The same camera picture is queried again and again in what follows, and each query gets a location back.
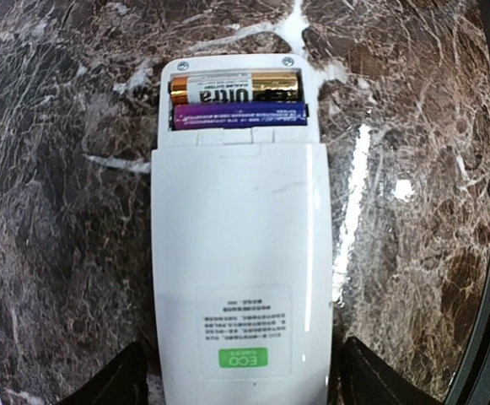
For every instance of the brown AAA battery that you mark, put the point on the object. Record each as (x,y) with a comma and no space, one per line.
(235,87)

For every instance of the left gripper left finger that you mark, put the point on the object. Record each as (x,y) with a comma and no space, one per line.
(122,381)

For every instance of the blue AAA battery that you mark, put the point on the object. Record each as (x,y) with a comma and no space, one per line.
(239,115)

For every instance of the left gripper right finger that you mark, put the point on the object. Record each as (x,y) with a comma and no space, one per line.
(368,379)

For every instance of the white remote control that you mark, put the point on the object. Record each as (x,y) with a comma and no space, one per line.
(242,251)

